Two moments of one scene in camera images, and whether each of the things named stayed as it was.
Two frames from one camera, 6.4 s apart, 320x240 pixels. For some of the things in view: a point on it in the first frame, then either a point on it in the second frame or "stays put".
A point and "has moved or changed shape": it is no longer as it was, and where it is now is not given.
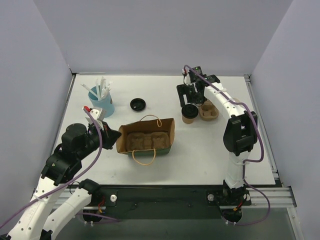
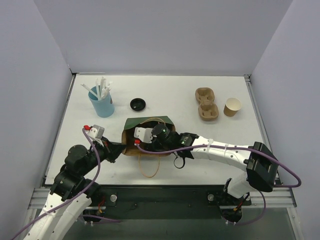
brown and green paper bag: x=146 y=138 has moved or changed shape
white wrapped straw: x=107 y=90 stays put
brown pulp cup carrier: x=208 y=111 stays put
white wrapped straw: x=103 y=91 stays put
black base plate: x=168 y=202 stays put
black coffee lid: x=137 y=104 stays put
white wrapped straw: x=98 y=84 stays put
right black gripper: x=187 y=91 -> x=148 y=144
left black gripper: x=106 y=136 -> x=109 y=150
